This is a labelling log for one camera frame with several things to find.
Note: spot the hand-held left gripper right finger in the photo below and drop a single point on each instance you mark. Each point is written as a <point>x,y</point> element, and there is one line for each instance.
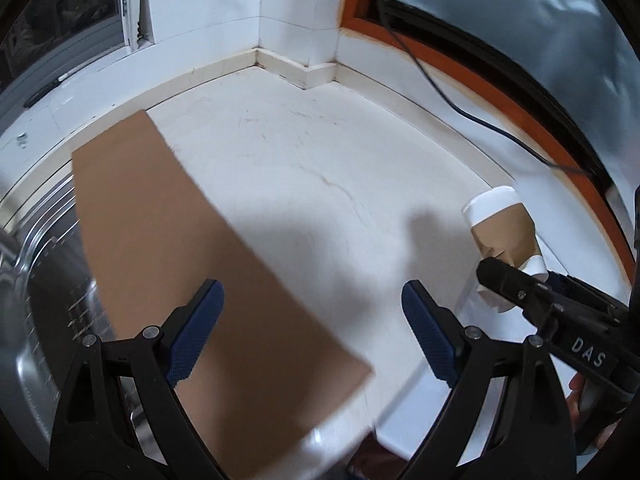
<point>430,335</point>

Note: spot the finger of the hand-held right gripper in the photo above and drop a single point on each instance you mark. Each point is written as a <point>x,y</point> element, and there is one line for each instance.
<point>505,280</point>
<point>575,287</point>

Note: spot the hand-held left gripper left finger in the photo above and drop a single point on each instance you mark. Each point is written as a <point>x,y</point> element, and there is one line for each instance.
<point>197,330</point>

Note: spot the brown paper cup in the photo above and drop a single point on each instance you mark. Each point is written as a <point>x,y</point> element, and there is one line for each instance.
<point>505,230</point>

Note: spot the person's right hand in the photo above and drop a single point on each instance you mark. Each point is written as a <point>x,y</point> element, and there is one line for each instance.
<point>575,400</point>

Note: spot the brown cardboard sheet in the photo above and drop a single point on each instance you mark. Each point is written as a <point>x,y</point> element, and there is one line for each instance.
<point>175,240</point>

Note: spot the metal sink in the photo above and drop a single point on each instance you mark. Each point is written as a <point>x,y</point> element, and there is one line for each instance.
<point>45,310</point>

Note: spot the grey metal door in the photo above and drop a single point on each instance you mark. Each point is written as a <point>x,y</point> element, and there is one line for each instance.
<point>525,25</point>

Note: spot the window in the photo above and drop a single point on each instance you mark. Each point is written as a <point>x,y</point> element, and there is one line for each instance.
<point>60,20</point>

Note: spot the orange door frame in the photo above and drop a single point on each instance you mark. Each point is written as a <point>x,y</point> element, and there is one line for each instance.
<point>450,55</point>

